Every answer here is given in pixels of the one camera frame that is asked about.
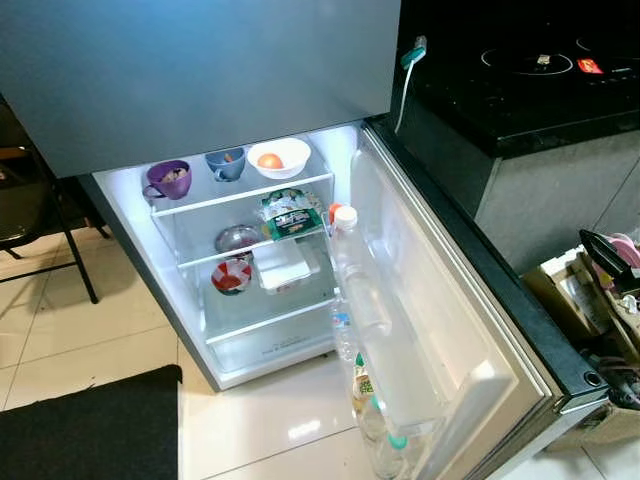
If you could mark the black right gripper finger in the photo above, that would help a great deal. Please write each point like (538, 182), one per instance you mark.
(608, 255)

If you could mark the silver fridge door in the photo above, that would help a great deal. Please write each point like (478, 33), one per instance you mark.
(440, 300)

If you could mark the white plastic tray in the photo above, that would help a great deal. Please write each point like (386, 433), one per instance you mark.
(283, 270)

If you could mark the glass fridge shelf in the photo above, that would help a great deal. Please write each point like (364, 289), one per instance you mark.
(240, 197)
(270, 322)
(200, 260)

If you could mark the silver two-door fridge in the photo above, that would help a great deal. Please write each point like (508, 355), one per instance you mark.
(200, 70)

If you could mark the pink slipper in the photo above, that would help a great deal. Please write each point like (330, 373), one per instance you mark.
(627, 250)

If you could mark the shallow cardboard box of clutter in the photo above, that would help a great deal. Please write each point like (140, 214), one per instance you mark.
(575, 290)

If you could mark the black-topped grey kitchen counter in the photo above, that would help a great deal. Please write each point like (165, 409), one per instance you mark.
(540, 190)

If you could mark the black induction hob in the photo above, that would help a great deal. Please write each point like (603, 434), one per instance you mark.
(530, 62)

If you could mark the red cap sauce bottle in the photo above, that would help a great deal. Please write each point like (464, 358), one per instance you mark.
(334, 212)

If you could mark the clear bottle teal cap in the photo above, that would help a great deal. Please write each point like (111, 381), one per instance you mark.
(395, 445)

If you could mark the green white food packet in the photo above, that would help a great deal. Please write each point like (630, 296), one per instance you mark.
(290, 215)

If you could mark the wide white bowl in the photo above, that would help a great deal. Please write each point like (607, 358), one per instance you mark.
(292, 160)

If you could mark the round orange fruit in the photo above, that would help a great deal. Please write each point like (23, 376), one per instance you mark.
(270, 161)

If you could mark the steel bowl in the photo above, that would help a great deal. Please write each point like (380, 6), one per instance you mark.
(238, 238)

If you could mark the red white bowl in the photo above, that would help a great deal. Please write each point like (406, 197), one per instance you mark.
(231, 277)

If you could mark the blue-grey cup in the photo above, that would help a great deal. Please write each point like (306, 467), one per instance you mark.
(226, 167)

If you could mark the purple cup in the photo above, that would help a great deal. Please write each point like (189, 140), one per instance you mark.
(170, 183)

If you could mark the black floor mat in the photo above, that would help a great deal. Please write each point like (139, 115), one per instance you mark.
(90, 425)

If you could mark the dark chair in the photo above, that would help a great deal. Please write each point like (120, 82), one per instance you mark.
(40, 200)

